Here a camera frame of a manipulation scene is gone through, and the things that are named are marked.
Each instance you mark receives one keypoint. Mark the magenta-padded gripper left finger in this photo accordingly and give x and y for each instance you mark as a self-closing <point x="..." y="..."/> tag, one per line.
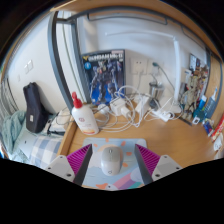
<point x="60" y="166"/>

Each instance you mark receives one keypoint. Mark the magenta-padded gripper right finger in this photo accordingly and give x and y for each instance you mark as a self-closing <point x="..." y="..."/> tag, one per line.
<point x="166" y="165"/>

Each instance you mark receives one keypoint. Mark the grey white computer mouse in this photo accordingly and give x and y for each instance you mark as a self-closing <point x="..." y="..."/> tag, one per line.
<point x="111" y="160"/>

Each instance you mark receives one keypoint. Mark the pastel cloud print mouse pad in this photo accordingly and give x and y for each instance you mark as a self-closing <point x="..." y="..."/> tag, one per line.
<point x="128" y="181"/>

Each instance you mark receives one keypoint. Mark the checked blue white bedding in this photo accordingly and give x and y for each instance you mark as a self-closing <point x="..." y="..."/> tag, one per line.
<point x="45" y="148"/>

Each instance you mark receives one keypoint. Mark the white power strip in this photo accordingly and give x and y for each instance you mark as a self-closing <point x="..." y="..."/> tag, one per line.
<point x="163" y="115"/>

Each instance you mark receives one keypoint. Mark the white bottle with red cap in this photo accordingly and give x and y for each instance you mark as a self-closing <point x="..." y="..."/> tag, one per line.
<point x="85" y="120"/>

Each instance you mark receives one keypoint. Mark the small white square clock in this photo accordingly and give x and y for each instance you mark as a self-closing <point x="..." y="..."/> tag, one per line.
<point x="196" y="120"/>

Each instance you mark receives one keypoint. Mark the white mug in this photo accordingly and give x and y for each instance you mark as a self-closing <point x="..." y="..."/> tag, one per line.
<point x="218" y="144"/>

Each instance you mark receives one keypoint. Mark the teal blanket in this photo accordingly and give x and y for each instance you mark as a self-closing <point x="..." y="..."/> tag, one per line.
<point x="11" y="133"/>

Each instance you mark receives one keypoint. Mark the black soft case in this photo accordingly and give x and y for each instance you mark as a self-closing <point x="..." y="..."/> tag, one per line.
<point x="33" y="108"/>

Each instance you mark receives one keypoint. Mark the blue tube with white cap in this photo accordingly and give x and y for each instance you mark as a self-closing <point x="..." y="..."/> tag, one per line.
<point x="202" y="103"/>

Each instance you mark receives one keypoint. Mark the metal cup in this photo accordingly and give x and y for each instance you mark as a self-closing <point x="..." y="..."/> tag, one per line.
<point x="156" y="90"/>

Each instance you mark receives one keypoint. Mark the blue spray bottle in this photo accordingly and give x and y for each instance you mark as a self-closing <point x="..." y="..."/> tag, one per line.
<point x="211" y="104"/>

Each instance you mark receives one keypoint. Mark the white charger block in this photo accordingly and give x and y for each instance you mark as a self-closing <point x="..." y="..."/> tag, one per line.
<point x="116" y="106"/>

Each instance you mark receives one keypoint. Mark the colourful printed box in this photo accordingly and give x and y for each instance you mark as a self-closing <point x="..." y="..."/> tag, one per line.
<point x="196" y="71"/>

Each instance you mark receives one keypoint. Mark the white desk lamp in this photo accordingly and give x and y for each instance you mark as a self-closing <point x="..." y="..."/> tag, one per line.
<point x="176" y="66"/>

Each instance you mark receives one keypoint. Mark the blue robot model kit box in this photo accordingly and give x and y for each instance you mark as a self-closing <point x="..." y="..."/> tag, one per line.
<point x="105" y="76"/>

